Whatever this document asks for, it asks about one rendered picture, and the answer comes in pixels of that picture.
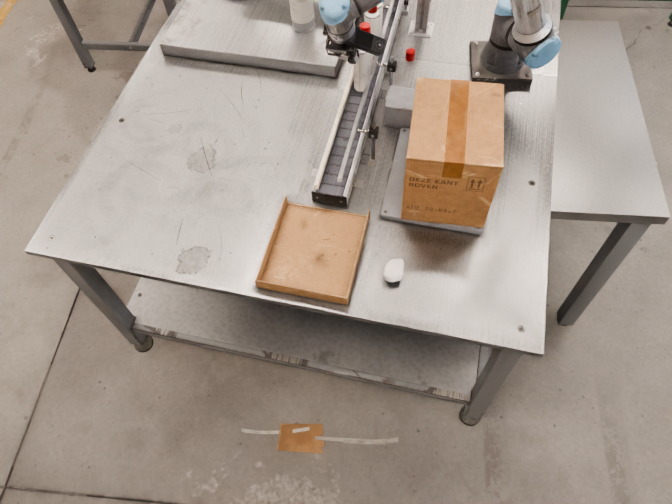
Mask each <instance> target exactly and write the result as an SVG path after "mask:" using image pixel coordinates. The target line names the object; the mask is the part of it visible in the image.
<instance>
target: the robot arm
mask: <svg viewBox="0 0 672 504"><path fill-rule="evenodd" d="M384 1H385V0H320V1H319V10H320V15H321V18H322V20H323V21H324V23H325V24H324V29H323V36H327V39H326V46H325V49H326V52H327V54H328V55H330V56H337V57H338V58H339V59H342V60H346V61H348V63H349V64H356V63H357V62H358V60H359V57H360V50H362V51H365V52H368V53H370V54H373V55H375V56H380V55H382V54H383V53H384V49H385V44H386V40H385V39H384V38H381V37H378V36H376V35H373V34H371V33H368V32H366V31H363V30H361V29H358V28H356V27H355V22H354V20H355V19H356V18H358V17H359V16H361V15H362V14H364V13H366V12H367V11H369V10H371V9H372V8H374V7H375V6H377V5H379V4H380V3H383V2H384ZM328 39H329V40H328ZM327 42H328V43H327ZM561 45H562V42H561V40H560V39H559V37H558V36H556V35H555V33H554V31H553V26H552V20H551V18H550V16H549V15H547V14H546V13H545V11H544V5H543V0H499V1H498V3H497V5H496V9H495V11H494V18H493V23H492V28H491V33H490V37H489V40H488V41H487V43H486V45H485V46H484V48H483V50H482V52H481V56H480V63H481V65H482V66H483V67H484V68H485V69H486V70H488V71H489V72H492V73H495V74H499V75H508V74H513V73H515V72H517V71H519V70H520V69H521V68H522V67H523V64H525V65H527V66H528V67H529V68H531V69H537V68H541V67H543V66H545V65H546V64H548V63H549V62H550V61H552V60H553V59H554V58H555V56H556V55H557V54H558V53H559V51H560V49H561ZM328 51H329V52H333V53H329V52H328Z"/></svg>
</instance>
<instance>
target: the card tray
mask: <svg viewBox="0 0 672 504"><path fill-rule="evenodd" d="M369 218H370V209H369V210H368V214H367V216H365V215H359V214H354V213H348V212H342V211H336V210H330V209H324V208H318V207H312V206H306V205H301V204H295V203H289V202H288V201H287V196H286V195H285V197H284V200H283V202H282V205H281V208H280V211H279V214H278V217H277V219H276V222H275V225H274V228H273V231H272V233H271V236H270V239H269V242H268V245H267V247H266V250H265V253H264V256H263V259H262V261H261V264H260V267H259V270H258V273H257V276H256V278H255V283H256V286H257V287H258V288H263V289H268V290H273V291H278V292H283V293H288V294H294V295H299V296H304V297H309V298H314V299H319V300H324V301H329V302H334V303H339V304H344V305H348V302H349V298H350V294H351V290H352V286H353V282H354V278H355V274H356V270H357V266H358V262H359V258H360V254H361V250H362V246H363V242H364V238H365V234H366V230H367V226H368V222H369Z"/></svg>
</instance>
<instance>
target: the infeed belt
mask: <svg viewBox="0 0 672 504"><path fill-rule="evenodd" d="M398 3H399V0H395V3H394V6H393V9H392V13H391V16H390V20H389V23H388V26H387V30H386V33H385V37H384V39H385V40H386V44H385V48H386V45H387V42H388V38H389V35H390V31H391V28H392V24H393V21H394V17H395V14H396V10H397V7H398ZM387 12H388V9H383V22H382V29H383V25H384V22H385V19H386V16H387ZM379 69H380V66H376V67H375V70H374V74H373V78H372V81H371V84H370V87H369V91H368V94H367V98H366V101H365V104H364V108H363V111H362V114H361V118H360V121H359V125H358V128H360V129H362V128H363V125H364V121H365V118H366V114H367V111H368V107H369V104H370V100H371V97H372V93H373V90H374V87H375V83H376V80H377V76H378V73H379ZM362 95H363V93H359V92H357V91H355V89H354V79H353V82H352V85H351V89H350V92H349V95H348V98H347V101H346V104H345V107H344V111H343V114H342V117H341V120H340V123H339V126H338V129H337V132H336V136H335V139H334V142H333V145H332V148H331V151H330V154H329V157H328V161H327V164H326V167H325V170H324V173H323V176H322V179H321V182H320V186H319V189H316V191H315V193H319V194H325V195H331V196H337V197H342V196H343V194H344V190H345V187H346V183H347V180H348V177H349V173H350V170H351V166H352V163H353V159H354V156H355V152H356V149H357V145H358V142H359V138H360V135H361V133H360V132H356V135H355V138H354V142H353V145H352V148H351V152H350V155H349V159H348V162H347V165H346V169H345V172H344V175H343V179H342V182H338V180H337V178H338V175H339V172H340V168H341V165H342V162H343V158H344V155H345V152H346V148H347V145H348V142H349V138H350V135H351V132H352V128H353V125H354V122H355V118H356V115H357V112H358V108H359V105H360V102H361V98H362Z"/></svg>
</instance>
